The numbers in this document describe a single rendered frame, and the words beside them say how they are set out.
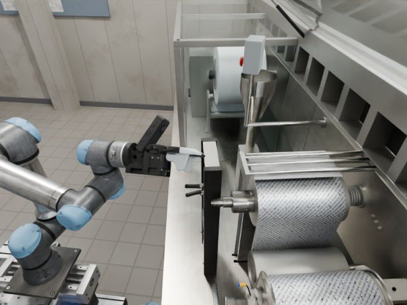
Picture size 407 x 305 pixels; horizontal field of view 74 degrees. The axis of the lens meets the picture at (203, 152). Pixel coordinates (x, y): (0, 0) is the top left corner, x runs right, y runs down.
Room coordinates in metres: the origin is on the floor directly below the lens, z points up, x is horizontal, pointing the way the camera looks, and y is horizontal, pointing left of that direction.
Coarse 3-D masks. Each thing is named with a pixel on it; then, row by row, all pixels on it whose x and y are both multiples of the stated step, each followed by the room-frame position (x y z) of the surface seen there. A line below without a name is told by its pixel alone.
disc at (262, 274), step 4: (260, 272) 0.36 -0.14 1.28; (264, 272) 0.34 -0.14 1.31; (260, 276) 0.35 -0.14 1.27; (264, 276) 0.33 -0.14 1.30; (268, 280) 0.31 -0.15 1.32; (268, 284) 0.31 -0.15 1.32; (268, 288) 0.30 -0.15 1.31; (272, 292) 0.29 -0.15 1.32; (272, 296) 0.28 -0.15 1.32; (272, 300) 0.27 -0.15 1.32; (272, 304) 0.27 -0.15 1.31
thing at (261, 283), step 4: (260, 280) 0.34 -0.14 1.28; (264, 280) 0.33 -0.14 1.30; (260, 284) 0.33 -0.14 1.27; (264, 284) 0.31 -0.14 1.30; (376, 284) 0.31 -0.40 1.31; (264, 288) 0.31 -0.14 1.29; (268, 292) 0.29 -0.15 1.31; (380, 292) 0.29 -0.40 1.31; (268, 296) 0.29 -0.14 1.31; (268, 300) 0.28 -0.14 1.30; (384, 300) 0.28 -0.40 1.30; (268, 304) 0.27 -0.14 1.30; (384, 304) 0.27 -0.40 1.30
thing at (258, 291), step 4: (256, 288) 0.32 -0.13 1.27; (260, 288) 0.32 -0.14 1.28; (256, 292) 0.31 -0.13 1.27; (260, 292) 0.30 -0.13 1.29; (264, 292) 0.30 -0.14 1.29; (256, 296) 0.31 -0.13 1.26; (260, 296) 0.30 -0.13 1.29; (264, 296) 0.30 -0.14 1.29; (256, 300) 0.31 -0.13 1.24; (260, 300) 0.29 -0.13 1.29; (264, 300) 0.29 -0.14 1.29; (256, 304) 0.30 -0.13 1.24; (260, 304) 0.28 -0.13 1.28; (264, 304) 0.28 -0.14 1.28
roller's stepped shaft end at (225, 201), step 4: (212, 200) 0.54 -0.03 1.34; (216, 200) 0.54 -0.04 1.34; (220, 200) 0.53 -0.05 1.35; (224, 200) 0.53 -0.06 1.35; (228, 200) 0.53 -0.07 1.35; (232, 200) 0.53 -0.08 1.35; (212, 204) 0.53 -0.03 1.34; (216, 204) 0.53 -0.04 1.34; (220, 204) 0.53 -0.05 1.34; (224, 204) 0.52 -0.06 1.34; (228, 204) 0.52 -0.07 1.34; (232, 204) 0.52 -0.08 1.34
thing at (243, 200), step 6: (234, 192) 0.54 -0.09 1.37; (240, 192) 0.54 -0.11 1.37; (246, 192) 0.54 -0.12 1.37; (252, 192) 0.54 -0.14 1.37; (234, 198) 0.52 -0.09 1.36; (240, 198) 0.53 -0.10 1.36; (246, 198) 0.53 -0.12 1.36; (252, 198) 0.53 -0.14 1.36; (234, 204) 0.51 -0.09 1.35; (240, 204) 0.51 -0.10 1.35; (246, 204) 0.51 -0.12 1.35; (252, 204) 0.52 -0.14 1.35; (234, 210) 0.51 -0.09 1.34; (240, 210) 0.51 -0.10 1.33; (246, 210) 0.51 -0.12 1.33; (252, 210) 0.51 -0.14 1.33
